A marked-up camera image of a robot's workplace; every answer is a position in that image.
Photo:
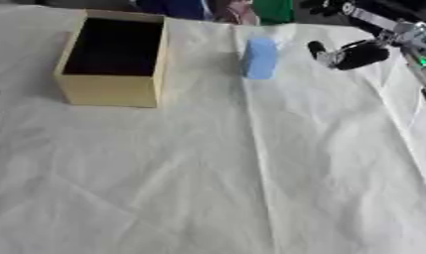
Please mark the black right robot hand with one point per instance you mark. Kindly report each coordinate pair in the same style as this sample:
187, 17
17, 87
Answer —
364, 54

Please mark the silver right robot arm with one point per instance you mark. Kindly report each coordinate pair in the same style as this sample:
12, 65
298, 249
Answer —
417, 40

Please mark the tan cardboard box black inside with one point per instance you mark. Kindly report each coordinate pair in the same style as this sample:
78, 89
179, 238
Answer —
112, 91

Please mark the green background object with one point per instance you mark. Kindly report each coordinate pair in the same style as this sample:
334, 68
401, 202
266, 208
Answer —
274, 10

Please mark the light blue rectangular block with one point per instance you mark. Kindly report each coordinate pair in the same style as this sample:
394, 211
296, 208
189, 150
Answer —
260, 59

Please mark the pink background object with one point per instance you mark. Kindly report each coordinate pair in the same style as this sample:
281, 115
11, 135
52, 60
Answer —
236, 11

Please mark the blue background object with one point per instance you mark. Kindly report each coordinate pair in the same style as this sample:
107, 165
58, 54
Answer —
174, 8

